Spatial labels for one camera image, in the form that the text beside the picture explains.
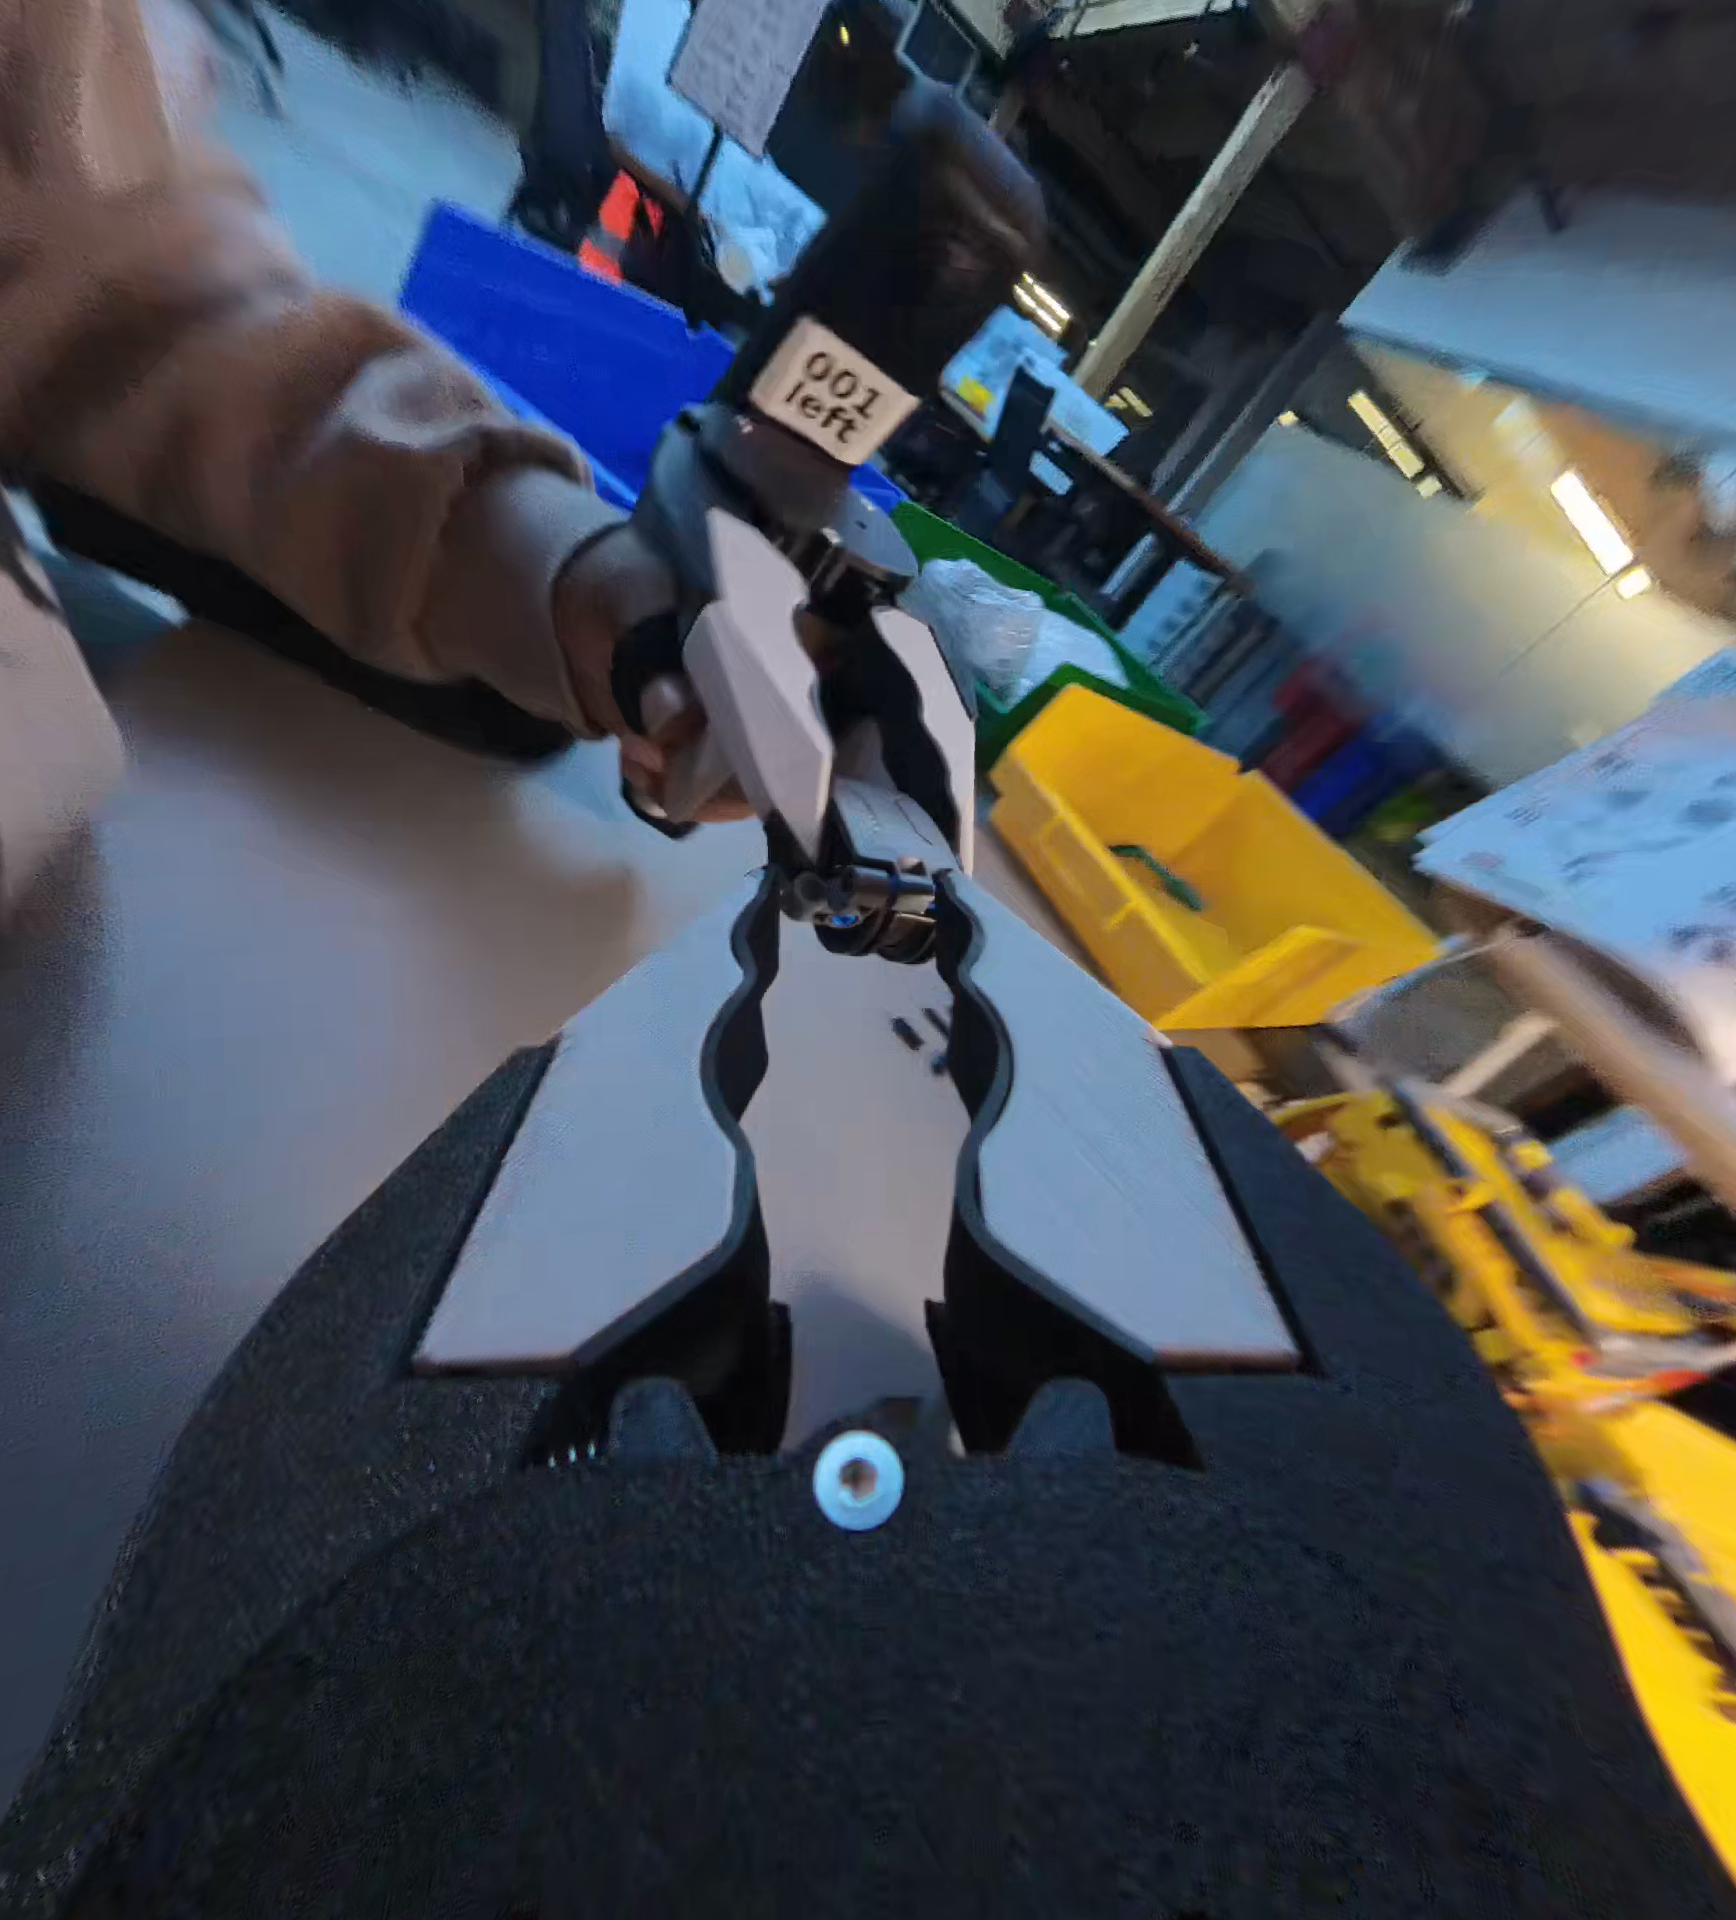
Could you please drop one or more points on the wooden pillar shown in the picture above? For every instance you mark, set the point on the wooden pillar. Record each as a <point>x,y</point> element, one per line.
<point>1198,225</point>

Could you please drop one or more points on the grey desk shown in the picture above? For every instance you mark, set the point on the grey desk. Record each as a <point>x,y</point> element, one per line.
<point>282,974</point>

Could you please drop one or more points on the white notice board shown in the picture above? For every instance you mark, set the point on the white notice board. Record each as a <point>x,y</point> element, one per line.
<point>749,60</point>

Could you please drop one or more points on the clear plastic bags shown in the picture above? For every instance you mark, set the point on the clear plastic bags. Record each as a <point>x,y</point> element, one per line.
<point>989,631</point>

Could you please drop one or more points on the person's left forearm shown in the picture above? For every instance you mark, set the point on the person's left forearm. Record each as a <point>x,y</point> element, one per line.
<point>282,450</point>

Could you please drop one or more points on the green storage bin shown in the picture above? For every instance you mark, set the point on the green storage bin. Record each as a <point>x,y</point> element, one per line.
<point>1019,720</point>

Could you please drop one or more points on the blue storage bin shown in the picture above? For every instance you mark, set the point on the blue storage bin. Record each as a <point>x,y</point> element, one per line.
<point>553,331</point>

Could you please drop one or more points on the instruction booklet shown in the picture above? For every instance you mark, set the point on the instruction booklet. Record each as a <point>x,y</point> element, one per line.
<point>1633,840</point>

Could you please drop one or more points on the wooden background table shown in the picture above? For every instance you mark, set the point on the wooden background table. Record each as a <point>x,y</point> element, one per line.
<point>1153,518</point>

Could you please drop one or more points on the book stand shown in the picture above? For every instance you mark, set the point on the book stand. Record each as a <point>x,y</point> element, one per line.
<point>1633,1081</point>

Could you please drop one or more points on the green brick separator tool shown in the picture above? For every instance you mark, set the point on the green brick separator tool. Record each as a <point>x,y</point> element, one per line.
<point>1157,874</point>

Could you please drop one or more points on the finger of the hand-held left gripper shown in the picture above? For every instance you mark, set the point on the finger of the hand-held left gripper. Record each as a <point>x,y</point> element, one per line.
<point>942,705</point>
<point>762,675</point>

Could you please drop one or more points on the small yellow storage bin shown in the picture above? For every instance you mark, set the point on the small yellow storage bin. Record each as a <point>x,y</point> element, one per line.
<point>1258,901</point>

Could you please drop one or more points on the yellow toy robot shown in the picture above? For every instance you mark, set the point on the yellow toy robot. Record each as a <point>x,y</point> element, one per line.
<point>1499,1245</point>

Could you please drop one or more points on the person's left hand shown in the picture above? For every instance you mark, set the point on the person's left hand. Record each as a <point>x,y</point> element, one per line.
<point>591,601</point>

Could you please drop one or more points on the grey block head assembly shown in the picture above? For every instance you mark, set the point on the grey block head assembly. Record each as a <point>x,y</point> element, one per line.
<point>868,901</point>

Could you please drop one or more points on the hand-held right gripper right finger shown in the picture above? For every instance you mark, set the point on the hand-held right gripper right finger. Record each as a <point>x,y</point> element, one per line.
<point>1123,1201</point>

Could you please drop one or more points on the stacked storage bins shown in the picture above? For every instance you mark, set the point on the stacked storage bins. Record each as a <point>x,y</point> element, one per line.
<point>1318,735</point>

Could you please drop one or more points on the pile of small building pieces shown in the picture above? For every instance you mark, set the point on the pile of small building pieces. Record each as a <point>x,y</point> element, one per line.
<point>928,1043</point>

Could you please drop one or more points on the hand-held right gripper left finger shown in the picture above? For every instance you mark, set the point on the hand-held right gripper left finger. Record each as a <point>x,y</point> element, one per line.
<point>599,1201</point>

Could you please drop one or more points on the orange traffic cone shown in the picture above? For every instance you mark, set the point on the orange traffic cone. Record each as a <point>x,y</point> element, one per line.
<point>616,232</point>

